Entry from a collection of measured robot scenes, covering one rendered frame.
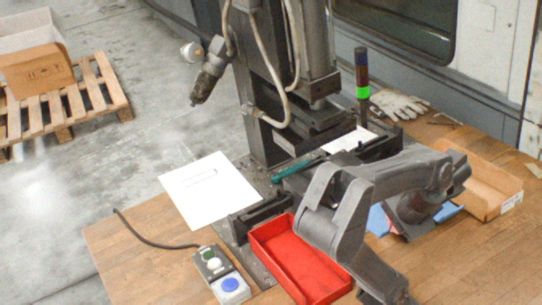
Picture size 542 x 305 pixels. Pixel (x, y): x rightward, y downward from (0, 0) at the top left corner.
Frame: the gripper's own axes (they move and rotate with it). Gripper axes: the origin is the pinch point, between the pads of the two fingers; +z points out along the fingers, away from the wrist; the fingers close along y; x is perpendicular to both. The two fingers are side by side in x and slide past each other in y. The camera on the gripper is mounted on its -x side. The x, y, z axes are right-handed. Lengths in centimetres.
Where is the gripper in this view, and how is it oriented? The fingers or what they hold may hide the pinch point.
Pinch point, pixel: (393, 227)
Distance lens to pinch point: 114.6
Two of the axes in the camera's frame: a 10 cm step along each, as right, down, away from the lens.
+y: -4.9, -8.0, 3.5
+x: -8.6, 3.7, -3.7
